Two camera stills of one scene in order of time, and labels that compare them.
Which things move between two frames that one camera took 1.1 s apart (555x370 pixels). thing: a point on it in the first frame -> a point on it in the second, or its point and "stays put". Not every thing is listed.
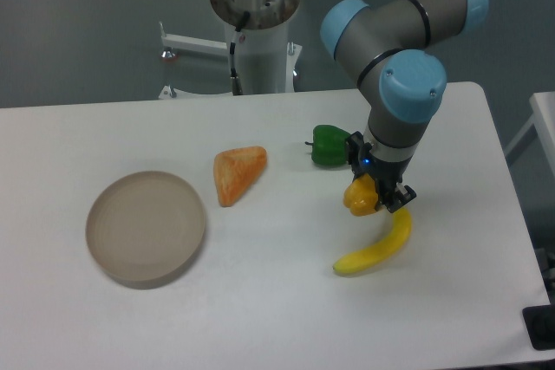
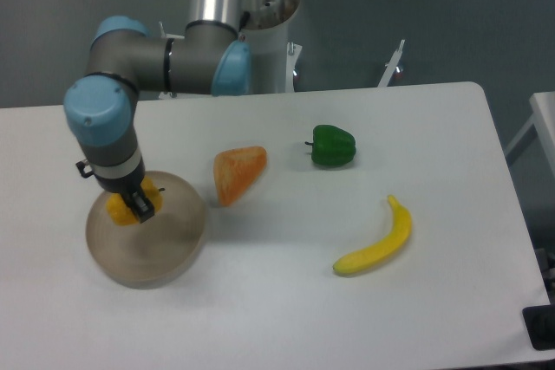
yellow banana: [381, 252] stays put
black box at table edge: [540, 324] stays put
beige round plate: [146, 229] stays put
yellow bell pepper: [361, 196] -> [119, 210]
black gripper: [385, 174] -> [140, 204]
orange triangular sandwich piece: [236, 171] stays put
